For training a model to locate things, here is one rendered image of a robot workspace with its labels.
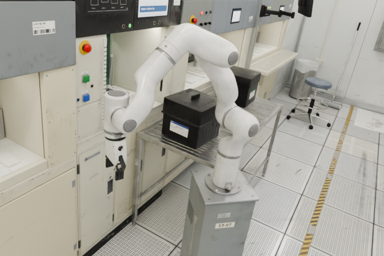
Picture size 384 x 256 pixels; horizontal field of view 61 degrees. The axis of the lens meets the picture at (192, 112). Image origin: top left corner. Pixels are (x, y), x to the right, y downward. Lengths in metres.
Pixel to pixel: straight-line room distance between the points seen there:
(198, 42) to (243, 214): 0.91
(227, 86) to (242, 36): 2.15
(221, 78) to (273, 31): 3.63
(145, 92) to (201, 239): 0.90
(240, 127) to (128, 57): 1.19
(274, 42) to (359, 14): 1.56
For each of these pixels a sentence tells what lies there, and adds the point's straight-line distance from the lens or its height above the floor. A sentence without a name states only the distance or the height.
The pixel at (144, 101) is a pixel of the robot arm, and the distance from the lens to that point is 1.07.
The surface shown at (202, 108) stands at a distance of 1.88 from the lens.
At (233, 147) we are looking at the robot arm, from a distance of 1.53.
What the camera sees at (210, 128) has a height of 0.86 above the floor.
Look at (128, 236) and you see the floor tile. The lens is 2.45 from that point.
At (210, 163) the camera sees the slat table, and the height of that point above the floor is 0.75.
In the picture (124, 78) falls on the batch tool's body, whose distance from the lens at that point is 2.44.
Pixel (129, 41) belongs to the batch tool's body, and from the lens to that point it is 2.35.
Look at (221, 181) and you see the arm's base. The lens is 1.63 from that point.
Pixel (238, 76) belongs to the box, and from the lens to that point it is 2.65.
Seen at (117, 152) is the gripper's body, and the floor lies 1.12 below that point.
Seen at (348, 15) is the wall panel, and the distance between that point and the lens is 5.89.
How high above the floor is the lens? 1.73
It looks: 23 degrees down
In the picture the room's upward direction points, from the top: 8 degrees clockwise
